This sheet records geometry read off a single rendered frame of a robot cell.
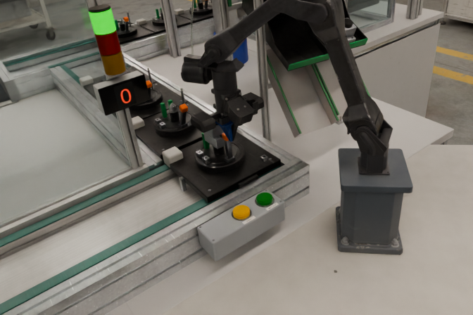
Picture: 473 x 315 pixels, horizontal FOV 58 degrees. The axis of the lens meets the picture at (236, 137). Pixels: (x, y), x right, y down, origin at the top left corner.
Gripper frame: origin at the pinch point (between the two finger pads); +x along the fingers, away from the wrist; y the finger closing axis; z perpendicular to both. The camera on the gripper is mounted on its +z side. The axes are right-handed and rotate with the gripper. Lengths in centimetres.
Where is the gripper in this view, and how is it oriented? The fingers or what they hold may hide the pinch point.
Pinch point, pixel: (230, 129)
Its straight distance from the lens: 107.7
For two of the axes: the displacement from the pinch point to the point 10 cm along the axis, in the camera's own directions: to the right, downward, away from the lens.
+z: 5.8, 3.8, -7.2
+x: 0.9, 8.5, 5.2
